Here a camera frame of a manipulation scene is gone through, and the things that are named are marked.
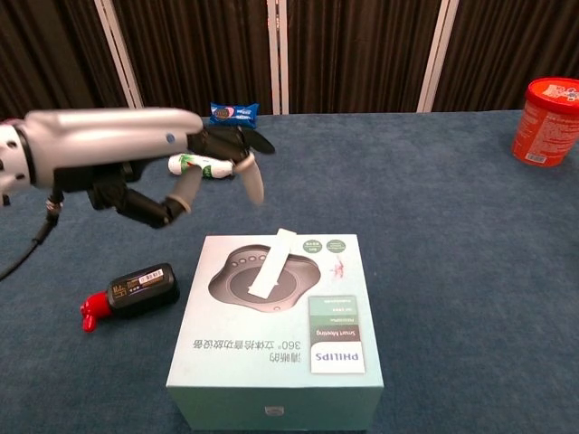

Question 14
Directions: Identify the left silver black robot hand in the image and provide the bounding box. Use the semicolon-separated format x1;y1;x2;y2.
17;107;277;230

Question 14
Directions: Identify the pink paper strip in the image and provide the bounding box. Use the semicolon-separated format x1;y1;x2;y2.
248;228;296;299

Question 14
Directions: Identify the mint green Philips box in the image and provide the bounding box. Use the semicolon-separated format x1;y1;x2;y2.
165;233;385;431

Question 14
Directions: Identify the dark pleated partition panel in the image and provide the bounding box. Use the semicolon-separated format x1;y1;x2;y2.
0;0;137;124
110;0;278;119
280;0;447;115
429;0;579;113

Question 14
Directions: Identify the white milk drink bottle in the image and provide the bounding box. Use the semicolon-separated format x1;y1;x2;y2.
167;152;236;181

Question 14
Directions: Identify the blue cookie packet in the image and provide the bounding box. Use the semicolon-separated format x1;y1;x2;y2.
209;101;261;129

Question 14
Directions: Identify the black bottle with red cap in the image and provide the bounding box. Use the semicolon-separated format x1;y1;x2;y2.
79;262;182;335

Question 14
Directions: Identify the blue table cover cloth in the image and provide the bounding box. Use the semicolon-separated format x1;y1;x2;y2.
0;109;579;434

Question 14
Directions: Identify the red round canister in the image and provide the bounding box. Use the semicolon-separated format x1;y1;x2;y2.
510;77;579;169

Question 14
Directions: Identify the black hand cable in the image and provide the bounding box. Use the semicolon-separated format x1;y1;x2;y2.
0;189;64;282

